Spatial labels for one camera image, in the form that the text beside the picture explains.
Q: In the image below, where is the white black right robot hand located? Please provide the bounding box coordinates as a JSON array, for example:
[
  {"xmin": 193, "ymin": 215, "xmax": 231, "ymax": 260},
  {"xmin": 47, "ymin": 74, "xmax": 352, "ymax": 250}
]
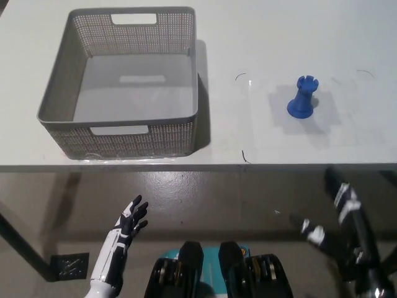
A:
[{"xmin": 289, "ymin": 166, "xmax": 370, "ymax": 265}]

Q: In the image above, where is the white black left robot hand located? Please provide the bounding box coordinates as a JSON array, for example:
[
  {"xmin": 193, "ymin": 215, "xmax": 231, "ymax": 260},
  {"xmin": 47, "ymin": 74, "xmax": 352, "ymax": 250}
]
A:
[{"xmin": 88, "ymin": 194, "xmax": 149, "ymax": 294}]

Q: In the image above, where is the blue chess rook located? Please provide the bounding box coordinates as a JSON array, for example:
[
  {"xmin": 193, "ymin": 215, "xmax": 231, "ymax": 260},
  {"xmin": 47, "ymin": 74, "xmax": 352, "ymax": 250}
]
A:
[{"xmin": 287, "ymin": 75, "xmax": 320, "ymax": 119}]

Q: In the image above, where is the black teal robot body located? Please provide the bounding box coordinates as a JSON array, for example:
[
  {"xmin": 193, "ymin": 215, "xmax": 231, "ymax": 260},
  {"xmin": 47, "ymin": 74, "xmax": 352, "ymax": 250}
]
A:
[{"xmin": 144, "ymin": 240, "xmax": 294, "ymax": 298}]

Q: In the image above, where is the black metal table leg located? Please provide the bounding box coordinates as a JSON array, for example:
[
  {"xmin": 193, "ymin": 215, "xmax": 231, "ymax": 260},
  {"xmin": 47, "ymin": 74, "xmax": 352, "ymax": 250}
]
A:
[{"xmin": 0, "ymin": 201, "xmax": 61, "ymax": 282}]

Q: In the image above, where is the grey tape patch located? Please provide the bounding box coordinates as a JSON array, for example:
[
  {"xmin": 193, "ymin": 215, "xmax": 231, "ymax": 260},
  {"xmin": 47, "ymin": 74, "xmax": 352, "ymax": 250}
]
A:
[{"xmin": 269, "ymin": 83, "xmax": 330, "ymax": 132}]

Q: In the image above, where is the grey perforated plastic basket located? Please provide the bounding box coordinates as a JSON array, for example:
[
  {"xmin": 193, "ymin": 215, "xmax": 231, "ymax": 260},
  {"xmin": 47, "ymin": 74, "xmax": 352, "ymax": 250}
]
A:
[{"xmin": 36, "ymin": 5, "xmax": 200, "ymax": 161}]

